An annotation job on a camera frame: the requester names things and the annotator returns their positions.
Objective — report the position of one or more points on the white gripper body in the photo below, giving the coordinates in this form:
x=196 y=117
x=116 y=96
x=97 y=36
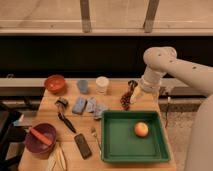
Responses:
x=138 y=92

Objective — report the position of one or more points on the grey-blue towel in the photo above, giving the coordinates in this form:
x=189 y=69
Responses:
x=95 y=108

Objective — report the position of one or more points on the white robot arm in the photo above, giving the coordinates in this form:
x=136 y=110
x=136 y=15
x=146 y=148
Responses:
x=162 y=60

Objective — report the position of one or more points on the black chair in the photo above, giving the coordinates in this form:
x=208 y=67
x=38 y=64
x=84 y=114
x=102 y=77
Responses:
x=9 y=133

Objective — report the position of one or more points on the blue sponge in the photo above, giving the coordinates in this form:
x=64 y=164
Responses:
x=79 y=105

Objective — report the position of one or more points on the yellow banana peel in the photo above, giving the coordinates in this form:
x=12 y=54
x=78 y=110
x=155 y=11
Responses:
x=56 y=158

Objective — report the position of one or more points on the red-yellow apple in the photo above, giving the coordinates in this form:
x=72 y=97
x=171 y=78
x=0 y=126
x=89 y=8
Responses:
x=141 y=129

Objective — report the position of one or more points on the white paper cup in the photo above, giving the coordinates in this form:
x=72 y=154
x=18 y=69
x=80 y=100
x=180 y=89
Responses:
x=102 y=84

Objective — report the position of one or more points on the purple bowl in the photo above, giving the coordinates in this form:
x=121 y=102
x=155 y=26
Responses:
x=35 y=146

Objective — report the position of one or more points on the black dish brush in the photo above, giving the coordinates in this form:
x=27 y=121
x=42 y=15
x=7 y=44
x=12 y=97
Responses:
x=62 y=104

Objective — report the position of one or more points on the orange-red bowl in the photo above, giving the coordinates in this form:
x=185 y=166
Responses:
x=54 y=83

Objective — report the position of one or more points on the metal fork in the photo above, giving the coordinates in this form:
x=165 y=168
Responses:
x=94 y=134

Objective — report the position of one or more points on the green plastic tray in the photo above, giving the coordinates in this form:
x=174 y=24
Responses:
x=120 y=144

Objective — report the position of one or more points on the orange carrot stick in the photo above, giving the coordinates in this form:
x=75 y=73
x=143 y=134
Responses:
x=41 y=137

